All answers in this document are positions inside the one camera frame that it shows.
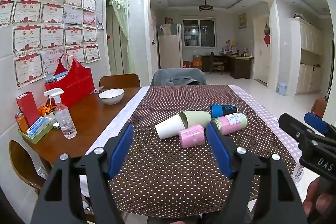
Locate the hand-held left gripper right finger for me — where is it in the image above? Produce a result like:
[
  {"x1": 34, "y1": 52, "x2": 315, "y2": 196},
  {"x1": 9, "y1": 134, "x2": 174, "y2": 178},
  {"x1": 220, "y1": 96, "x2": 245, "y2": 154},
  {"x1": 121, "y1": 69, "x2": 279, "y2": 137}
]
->
[{"x1": 205, "y1": 122, "x2": 308, "y2": 224}]

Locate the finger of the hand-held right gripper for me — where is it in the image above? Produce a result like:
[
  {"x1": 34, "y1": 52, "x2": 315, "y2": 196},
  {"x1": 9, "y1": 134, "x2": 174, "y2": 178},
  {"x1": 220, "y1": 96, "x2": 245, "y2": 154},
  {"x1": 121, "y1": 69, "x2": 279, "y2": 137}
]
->
[
  {"x1": 304, "y1": 112, "x2": 336, "y2": 136},
  {"x1": 278, "y1": 113, "x2": 320, "y2": 147}
]

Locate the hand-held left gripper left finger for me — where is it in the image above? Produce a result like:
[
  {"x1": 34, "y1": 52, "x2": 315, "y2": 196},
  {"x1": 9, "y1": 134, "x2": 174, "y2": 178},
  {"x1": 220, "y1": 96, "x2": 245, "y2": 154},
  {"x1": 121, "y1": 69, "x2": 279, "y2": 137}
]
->
[{"x1": 34, "y1": 124, "x2": 135, "y2": 224}]

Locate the small pink cup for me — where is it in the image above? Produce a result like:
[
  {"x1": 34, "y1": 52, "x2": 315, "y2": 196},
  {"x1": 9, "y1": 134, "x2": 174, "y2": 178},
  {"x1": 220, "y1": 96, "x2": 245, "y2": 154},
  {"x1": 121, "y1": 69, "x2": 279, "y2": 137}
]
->
[{"x1": 178, "y1": 124, "x2": 206, "y2": 149}]

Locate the pink and green labelled cup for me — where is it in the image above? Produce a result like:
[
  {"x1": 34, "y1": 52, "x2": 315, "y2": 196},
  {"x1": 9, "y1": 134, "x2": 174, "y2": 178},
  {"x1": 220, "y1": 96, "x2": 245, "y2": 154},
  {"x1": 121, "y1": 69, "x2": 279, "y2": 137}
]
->
[{"x1": 210, "y1": 112, "x2": 248, "y2": 135}]

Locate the light green cup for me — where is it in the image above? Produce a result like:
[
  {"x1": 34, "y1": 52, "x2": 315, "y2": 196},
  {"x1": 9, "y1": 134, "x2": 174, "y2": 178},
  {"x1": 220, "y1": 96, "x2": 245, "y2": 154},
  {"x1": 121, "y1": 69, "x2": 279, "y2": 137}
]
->
[{"x1": 179, "y1": 111, "x2": 212, "y2": 128}]

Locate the blue and black cup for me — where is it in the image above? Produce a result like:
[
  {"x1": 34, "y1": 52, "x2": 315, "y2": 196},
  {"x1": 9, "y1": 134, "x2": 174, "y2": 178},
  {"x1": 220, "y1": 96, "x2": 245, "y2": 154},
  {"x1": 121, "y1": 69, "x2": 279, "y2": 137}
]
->
[{"x1": 210, "y1": 104, "x2": 238, "y2": 118}]

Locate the white cup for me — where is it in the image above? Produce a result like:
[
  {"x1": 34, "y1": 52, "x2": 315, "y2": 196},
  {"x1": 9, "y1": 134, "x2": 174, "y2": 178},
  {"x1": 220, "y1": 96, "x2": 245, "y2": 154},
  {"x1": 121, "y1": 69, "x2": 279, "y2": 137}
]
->
[{"x1": 155, "y1": 115, "x2": 186, "y2": 140}]

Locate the person's right hand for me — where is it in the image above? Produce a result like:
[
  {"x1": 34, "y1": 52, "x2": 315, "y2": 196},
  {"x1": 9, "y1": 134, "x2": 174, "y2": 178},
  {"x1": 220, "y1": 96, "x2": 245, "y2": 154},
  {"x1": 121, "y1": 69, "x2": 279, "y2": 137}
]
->
[{"x1": 302, "y1": 178, "x2": 336, "y2": 224}]

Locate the brown polka dot tablecloth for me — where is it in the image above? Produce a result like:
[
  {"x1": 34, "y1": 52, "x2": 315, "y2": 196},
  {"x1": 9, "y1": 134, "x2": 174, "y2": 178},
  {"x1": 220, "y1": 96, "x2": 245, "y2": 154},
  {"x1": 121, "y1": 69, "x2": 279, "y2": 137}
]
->
[{"x1": 108, "y1": 84, "x2": 298, "y2": 213}]

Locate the white bowl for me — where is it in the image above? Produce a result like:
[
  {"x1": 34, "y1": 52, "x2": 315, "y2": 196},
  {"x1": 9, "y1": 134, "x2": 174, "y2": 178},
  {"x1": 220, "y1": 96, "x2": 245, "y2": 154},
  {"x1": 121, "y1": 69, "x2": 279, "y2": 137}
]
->
[{"x1": 98, "y1": 88, "x2": 125, "y2": 105}]

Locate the clear spray bottle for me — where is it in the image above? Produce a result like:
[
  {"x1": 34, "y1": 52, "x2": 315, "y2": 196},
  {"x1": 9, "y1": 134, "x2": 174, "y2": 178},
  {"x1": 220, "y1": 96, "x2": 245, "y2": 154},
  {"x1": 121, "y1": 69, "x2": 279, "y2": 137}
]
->
[{"x1": 44, "y1": 88, "x2": 77, "y2": 139}]

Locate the wooden chair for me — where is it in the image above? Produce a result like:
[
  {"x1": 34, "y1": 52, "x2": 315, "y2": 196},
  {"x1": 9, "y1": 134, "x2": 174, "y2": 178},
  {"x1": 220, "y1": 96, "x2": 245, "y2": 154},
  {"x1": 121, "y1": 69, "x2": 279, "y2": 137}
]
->
[
  {"x1": 99, "y1": 73, "x2": 140, "y2": 89},
  {"x1": 9, "y1": 140, "x2": 53, "y2": 191}
]

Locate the red tote bag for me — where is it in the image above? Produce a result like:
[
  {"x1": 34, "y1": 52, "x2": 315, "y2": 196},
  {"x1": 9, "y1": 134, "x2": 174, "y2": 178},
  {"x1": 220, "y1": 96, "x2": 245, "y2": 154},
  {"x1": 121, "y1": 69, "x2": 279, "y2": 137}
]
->
[{"x1": 45, "y1": 53, "x2": 95, "y2": 108}]

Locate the dark wooden desk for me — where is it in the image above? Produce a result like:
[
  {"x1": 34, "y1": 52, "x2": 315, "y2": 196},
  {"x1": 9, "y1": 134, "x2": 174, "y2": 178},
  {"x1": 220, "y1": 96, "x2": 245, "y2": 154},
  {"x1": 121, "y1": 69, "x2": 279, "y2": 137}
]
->
[{"x1": 202, "y1": 53, "x2": 255, "y2": 79}]

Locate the white door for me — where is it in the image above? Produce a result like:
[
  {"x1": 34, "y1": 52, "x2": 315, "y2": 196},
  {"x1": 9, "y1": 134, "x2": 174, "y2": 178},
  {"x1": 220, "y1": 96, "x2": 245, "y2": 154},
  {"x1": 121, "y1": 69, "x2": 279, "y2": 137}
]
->
[{"x1": 252, "y1": 16, "x2": 271, "y2": 85}]

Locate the green tray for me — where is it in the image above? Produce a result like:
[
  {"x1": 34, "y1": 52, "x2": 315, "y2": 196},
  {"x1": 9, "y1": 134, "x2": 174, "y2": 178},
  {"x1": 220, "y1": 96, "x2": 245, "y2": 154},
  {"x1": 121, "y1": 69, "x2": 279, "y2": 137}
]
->
[{"x1": 17, "y1": 116, "x2": 61, "y2": 145}]

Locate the blue and white box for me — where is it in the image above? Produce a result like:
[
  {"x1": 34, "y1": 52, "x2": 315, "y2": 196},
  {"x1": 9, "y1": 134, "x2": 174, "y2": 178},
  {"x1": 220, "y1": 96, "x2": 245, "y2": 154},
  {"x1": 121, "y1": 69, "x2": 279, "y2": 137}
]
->
[{"x1": 26, "y1": 116, "x2": 53, "y2": 137}]

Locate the grey cloth covered chair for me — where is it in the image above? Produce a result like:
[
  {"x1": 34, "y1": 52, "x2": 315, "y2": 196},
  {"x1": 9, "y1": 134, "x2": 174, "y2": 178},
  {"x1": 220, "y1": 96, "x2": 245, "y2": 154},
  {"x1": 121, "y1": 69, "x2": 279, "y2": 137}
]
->
[{"x1": 150, "y1": 68, "x2": 207, "y2": 86}]

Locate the dark desk chair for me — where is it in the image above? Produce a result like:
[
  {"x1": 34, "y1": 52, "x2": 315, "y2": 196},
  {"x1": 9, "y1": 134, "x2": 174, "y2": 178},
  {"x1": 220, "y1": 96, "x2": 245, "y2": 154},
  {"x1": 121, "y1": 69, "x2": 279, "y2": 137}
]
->
[{"x1": 209, "y1": 52, "x2": 224, "y2": 75}]

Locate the red hanging ornament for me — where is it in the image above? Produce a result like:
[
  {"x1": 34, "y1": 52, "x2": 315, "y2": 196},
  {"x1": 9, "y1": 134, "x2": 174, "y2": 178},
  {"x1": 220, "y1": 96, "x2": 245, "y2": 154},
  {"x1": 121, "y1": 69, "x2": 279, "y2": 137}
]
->
[{"x1": 264, "y1": 20, "x2": 271, "y2": 47}]

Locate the red gift box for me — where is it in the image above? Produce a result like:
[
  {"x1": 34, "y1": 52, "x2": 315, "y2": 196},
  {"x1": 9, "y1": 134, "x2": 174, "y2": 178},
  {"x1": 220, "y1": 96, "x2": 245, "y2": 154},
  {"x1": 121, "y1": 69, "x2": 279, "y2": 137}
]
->
[{"x1": 16, "y1": 92, "x2": 40, "y2": 123}]

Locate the orange drink can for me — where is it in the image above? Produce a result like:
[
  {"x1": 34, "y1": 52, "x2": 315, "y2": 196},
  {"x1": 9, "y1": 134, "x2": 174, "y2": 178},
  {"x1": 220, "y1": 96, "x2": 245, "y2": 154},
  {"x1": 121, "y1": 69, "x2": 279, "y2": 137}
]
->
[{"x1": 15, "y1": 112, "x2": 29, "y2": 134}]

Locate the white refrigerator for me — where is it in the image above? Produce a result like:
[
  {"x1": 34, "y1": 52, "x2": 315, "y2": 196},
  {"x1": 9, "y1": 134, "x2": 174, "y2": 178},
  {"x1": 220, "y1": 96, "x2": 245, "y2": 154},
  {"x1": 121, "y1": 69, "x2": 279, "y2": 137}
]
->
[{"x1": 157, "y1": 24, "x2": 183, "y2": 69}]

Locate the window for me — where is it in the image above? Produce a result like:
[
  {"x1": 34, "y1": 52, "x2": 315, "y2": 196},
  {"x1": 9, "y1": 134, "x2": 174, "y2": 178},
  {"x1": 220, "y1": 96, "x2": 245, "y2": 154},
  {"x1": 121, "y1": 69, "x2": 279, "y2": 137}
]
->
[{"x1": 183, "y1": 19, "x2": 216, "y2": 47}]

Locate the light green curtain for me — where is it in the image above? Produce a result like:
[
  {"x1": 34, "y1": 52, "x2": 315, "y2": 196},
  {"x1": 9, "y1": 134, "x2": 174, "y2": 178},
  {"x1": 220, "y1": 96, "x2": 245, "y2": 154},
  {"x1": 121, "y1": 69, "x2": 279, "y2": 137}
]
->
[{"x1": 105, "y1": 0, "x2": 132, "y2": 74}]

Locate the ceiling fan lamp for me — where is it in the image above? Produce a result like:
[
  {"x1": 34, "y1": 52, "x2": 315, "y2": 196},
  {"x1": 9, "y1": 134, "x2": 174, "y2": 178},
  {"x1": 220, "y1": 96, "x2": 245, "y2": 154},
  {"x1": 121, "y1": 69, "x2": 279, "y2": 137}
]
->
[{"x1": 198, "y1": 0, "x2": 214, "y2": 13}]

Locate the cream wall cabinet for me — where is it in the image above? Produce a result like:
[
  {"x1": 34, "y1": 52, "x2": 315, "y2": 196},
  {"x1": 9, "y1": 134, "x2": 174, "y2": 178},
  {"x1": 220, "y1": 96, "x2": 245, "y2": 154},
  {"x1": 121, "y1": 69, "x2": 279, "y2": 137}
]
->
[{"x1": 289, "y1": 17, "x2": 325, "y2": 96}]

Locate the wall socket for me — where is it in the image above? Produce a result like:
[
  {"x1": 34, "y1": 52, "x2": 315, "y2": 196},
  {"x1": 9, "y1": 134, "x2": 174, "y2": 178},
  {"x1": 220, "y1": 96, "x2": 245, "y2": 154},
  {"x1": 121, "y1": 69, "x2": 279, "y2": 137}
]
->
[{"x1": 36, "y1": 166, "x2": 49, "y2": 179}]

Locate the group of wall certificates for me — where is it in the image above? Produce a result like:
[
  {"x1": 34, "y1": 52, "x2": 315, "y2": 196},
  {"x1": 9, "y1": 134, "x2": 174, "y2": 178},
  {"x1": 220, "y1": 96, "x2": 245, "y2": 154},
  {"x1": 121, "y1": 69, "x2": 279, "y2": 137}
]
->
[{"x1": 0, "y1": 0, "x2": 105, "y2": 90}]

